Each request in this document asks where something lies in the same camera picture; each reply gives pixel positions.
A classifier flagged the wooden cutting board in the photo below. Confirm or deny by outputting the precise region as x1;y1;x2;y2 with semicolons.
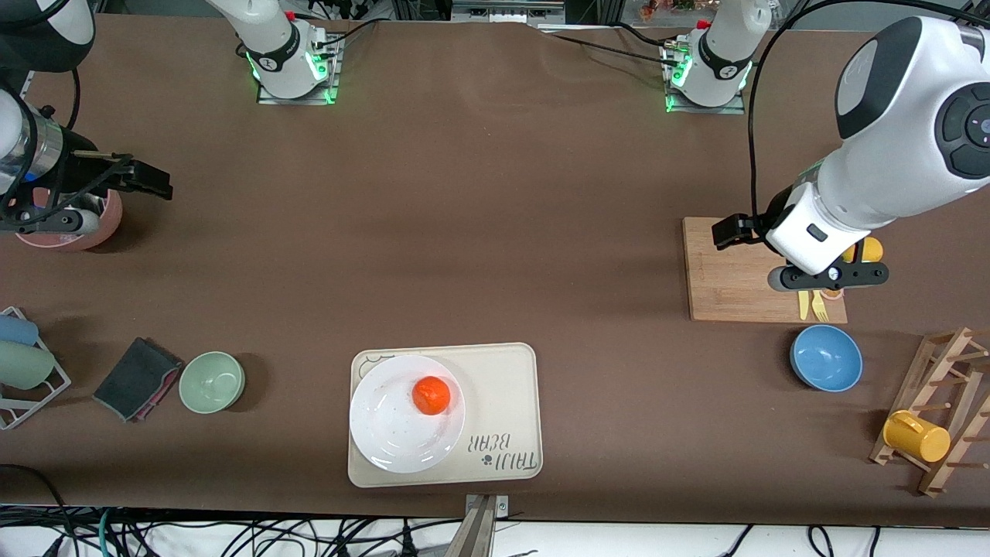
682;217;848;324

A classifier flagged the white wire rack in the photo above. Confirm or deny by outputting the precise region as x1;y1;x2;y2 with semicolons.
0;307;72;431

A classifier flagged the wooden mug rack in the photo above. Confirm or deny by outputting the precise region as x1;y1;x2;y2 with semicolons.
869;327;990;498

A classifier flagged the orange fruit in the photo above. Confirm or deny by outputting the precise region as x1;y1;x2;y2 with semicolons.
411;377;452;416

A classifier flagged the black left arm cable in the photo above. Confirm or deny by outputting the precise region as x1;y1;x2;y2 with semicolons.
746;0;990;225

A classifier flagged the black left base cable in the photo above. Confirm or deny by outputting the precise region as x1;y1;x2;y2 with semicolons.
541;29;683;67

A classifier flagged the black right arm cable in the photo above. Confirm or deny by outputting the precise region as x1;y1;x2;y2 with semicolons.
0;68;132;230

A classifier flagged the pink folded cloth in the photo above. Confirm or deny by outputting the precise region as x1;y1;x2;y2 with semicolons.
131;362;185;422

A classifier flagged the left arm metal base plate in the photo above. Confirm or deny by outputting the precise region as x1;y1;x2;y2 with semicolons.
664;39;746;116

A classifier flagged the pale green cup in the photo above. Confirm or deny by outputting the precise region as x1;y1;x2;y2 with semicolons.
0;340;56;391

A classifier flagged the yellow mug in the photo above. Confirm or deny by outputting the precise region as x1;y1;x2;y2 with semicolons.
883;410;951;463

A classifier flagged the blue bowl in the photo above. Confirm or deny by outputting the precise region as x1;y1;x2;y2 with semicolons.
790;325;863;393

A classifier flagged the beige bear print tray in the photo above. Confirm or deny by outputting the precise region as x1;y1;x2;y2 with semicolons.
347;343;544;489

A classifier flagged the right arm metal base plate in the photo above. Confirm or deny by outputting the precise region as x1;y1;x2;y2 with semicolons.
258;35;342;106

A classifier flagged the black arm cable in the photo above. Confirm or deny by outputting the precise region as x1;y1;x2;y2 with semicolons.
0;68;132;230
746;0;990;225

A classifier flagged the black right base cable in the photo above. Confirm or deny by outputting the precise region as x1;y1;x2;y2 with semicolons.
306;12;381;59

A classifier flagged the pale green bowl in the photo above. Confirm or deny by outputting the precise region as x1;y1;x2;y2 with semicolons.
179;351;246;415

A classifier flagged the black base cable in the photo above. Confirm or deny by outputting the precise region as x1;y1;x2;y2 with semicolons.
541;29;683;67
306;12;381;59

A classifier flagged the dark grey folded cloth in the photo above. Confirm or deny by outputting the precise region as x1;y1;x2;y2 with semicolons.
93;337;184;422

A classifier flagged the pink bowl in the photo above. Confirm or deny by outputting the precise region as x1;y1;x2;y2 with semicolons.
15;190;123;253

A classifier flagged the blue cup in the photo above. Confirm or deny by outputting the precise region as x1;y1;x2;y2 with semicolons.
0;313;39;347

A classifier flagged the yellow lemon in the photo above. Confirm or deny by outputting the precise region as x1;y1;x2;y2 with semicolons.
843;237;884;264

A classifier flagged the metal bracket with post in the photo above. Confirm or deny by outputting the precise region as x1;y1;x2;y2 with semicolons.
463;495;510;557

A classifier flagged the white round plate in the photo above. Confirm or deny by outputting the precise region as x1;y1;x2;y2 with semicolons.
350;355;466;474

